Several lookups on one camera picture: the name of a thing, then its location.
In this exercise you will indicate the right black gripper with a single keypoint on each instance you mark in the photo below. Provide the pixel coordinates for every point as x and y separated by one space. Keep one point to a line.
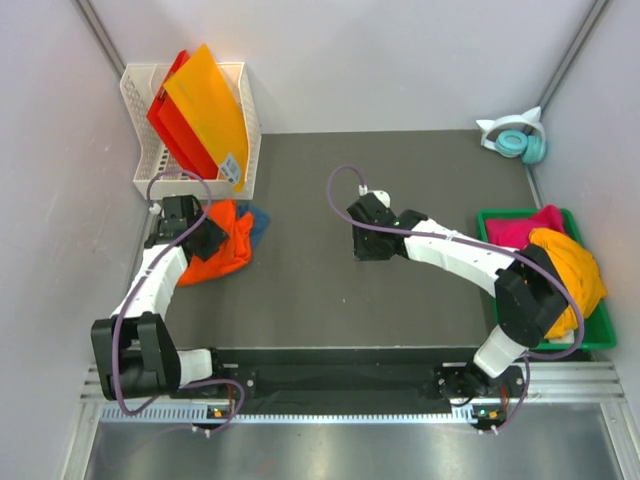
361 253

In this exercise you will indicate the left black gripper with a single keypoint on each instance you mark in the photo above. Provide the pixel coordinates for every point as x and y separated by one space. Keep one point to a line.
217 238

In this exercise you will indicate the orange t shirt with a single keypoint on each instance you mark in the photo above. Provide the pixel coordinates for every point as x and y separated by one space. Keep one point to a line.
235 252

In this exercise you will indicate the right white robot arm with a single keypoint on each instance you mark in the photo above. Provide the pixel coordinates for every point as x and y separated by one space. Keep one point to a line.
528 291

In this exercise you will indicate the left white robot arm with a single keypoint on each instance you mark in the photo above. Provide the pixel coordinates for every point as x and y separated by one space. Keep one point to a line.
134 353

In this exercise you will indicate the white perforated file basket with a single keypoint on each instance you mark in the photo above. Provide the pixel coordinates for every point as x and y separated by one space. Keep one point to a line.
139 85

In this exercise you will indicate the blue t shirt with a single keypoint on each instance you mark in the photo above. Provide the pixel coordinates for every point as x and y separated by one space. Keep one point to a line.
261 221

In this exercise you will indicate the red plastic folder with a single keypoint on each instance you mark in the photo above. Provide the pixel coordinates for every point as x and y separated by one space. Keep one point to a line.
175 132

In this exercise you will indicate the orange plastic folder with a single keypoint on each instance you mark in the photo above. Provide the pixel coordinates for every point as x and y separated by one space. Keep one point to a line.
201 94

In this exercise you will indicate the pink t shirt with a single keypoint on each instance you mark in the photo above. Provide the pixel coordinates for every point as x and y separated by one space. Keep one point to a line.
514 232

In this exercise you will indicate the cat ear headphones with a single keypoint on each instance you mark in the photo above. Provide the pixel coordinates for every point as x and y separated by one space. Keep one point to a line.
518 135

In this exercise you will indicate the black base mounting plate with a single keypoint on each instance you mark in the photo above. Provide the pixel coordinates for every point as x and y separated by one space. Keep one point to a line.
386 380

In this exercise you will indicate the yellow t shirt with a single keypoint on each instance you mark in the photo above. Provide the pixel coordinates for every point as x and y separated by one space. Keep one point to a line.
576 266

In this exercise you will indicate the white t shirt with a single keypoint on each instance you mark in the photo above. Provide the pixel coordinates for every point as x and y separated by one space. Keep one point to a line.
567 339

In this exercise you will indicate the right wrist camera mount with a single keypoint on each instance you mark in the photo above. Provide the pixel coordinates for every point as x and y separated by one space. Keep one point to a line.
380 195

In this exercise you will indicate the slotted cable duct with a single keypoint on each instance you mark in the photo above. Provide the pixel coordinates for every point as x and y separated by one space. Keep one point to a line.
213 413

